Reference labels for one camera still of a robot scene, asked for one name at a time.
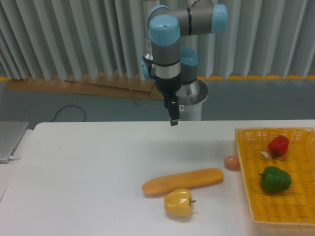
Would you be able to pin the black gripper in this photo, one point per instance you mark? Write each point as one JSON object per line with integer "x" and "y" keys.
{"x": 170, "y": 86}

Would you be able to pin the red bell pepper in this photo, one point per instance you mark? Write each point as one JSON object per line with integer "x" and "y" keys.
{"x": 278, "y": 146}

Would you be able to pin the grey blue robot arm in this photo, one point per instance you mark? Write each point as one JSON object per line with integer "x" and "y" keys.
{"x": 173, "y": 67}

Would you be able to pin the yellow bell pepper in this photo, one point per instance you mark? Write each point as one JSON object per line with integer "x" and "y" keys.
{"x": 179, "y": 203}

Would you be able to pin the green bell pepper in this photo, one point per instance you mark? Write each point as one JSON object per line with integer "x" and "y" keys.
{"x": 274, "y": 179}

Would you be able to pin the flat brown cardboard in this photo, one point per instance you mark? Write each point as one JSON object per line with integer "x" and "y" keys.
{"x": 71, "y": 87}

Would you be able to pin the long orange bread loaf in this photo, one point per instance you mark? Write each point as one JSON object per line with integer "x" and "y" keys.
{"x": 185, "y": 180}

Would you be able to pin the brown egg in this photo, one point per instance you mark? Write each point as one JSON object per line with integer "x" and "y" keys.
{"x": 232, "y": 163}

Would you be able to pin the white paper label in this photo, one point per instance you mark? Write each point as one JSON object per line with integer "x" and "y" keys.
{"x": 265, "y": 154}

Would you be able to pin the white pleated curtain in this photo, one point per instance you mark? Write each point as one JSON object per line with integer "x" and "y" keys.
{"x": 63, "y": 38}

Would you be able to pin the silver laptop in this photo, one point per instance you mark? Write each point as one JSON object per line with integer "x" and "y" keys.
{"x": 11, "y": 133}

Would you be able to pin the yellow woven basket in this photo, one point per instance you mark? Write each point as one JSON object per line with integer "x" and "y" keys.
{"x": 296, "y": 205}

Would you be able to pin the white charger plug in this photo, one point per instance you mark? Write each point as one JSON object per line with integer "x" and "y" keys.
{"x": 13, "y": 158}

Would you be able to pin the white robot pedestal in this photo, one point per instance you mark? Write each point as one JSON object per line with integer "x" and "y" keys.
{"x": 190, "y": 99}

